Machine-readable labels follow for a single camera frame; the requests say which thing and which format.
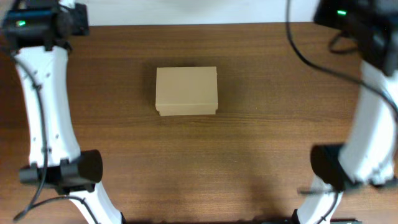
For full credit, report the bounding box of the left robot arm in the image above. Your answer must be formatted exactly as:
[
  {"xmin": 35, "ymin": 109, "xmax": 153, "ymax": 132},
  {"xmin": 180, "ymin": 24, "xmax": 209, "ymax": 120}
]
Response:
[{"xmin": 1, "ymin": 0, "xmax": 126, "ymax": 223}]

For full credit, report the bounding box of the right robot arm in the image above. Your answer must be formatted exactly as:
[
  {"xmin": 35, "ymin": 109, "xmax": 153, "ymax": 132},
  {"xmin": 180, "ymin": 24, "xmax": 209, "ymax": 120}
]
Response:
[{"xmin": 291, "ymin": 0, "xmax": 397, "ymax": 223}]

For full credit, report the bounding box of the brown cardboard box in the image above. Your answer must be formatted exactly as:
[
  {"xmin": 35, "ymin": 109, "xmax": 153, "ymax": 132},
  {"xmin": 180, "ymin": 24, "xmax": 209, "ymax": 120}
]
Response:
[{"xmin": 155, "ymin": 67, "xmax": 218, "ymax": 116}]

